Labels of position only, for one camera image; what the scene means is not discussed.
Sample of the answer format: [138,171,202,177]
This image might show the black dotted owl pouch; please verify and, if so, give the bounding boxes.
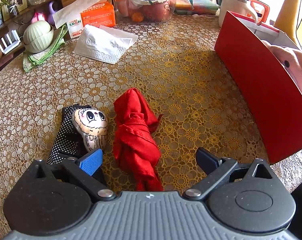
[47,104,109,164]

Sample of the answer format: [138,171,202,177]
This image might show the yellow chair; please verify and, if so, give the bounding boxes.
[274,0,302,48]

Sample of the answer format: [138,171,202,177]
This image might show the green ceramic jar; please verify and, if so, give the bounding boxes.
[23,21,54,54]

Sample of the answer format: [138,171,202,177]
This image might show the red cloth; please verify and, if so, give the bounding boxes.
[113,88,163,191]

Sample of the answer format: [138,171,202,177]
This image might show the pink knit hat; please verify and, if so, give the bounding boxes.
[262,40,302,93]

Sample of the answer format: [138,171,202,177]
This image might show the framed picture with plant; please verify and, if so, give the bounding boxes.
[0,0,28,22]

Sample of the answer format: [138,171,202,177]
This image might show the red cardboard box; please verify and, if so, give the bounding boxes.
[214,11,302,164]

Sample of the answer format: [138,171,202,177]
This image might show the green edged cloth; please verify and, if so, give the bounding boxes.
[23,24,68,73]

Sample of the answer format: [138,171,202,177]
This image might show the white napkin pack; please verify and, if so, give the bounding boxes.
[73,24,138,64]

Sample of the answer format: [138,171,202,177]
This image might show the cream kettle mug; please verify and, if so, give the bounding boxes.
[218,0,258,27]

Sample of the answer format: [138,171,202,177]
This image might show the pink toy backpack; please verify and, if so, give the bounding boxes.
[31,12,46,24]

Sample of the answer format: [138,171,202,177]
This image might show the orange tissue box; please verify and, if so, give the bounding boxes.
[52,0,116,38]

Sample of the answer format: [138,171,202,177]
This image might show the white router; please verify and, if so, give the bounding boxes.
[0,30,20,55]

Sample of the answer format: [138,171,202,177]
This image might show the colourful plastic organizer box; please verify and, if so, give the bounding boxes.
[175,0,219,15]

